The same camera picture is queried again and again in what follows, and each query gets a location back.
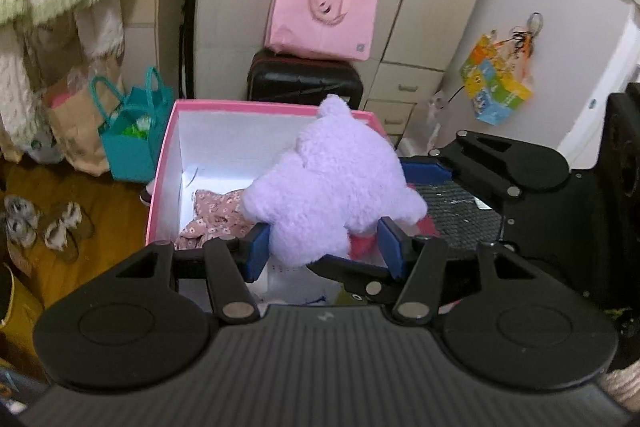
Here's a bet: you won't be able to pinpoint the pink cardboard box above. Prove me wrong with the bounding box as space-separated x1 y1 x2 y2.
144 99 441 308

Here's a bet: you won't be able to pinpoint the purple plush toy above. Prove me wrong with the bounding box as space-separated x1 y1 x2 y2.
242 94 429 267

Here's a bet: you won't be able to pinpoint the floral fabric cap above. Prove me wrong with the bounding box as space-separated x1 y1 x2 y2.
175 188 261 253

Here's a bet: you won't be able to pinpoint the black suitcase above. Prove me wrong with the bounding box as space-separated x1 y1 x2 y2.
246 48 364 110

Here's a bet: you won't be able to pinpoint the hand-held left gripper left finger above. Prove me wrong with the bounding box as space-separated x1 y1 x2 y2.
107 223 274 325

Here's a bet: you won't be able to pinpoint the orange black keyring cords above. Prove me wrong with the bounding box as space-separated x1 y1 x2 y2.
510 12 546 58

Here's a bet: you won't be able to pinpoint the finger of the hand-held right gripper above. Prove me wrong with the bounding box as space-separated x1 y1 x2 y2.
399 131 572 208
305 256 403 304

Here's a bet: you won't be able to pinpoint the brown paper bag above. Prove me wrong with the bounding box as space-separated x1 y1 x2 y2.
44 69 112 178

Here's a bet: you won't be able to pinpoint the white door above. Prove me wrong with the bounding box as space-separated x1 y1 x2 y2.
555 0 640 168

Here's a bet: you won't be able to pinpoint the person's right forearm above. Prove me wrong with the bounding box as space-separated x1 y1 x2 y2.
600 354 640 423

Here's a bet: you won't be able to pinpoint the furry sandal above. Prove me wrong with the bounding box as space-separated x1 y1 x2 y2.
50 201 96 239
39 219 81 264

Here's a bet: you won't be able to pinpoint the beige wardrobe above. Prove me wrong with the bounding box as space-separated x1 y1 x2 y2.
120 0 201 102

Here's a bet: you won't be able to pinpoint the colourful paper bag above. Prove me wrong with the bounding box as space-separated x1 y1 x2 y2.
460 34 533 125

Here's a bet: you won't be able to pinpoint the teal tote bag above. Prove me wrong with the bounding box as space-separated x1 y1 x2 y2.
89 66 175 184

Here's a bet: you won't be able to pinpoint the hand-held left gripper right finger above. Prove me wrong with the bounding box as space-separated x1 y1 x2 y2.
377 217 536 327

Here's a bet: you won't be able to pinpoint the small grey plush toy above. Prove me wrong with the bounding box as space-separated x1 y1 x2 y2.
422 91 448 152

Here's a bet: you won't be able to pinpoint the white bag green logo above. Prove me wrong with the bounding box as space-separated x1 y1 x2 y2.
20 127 61 164

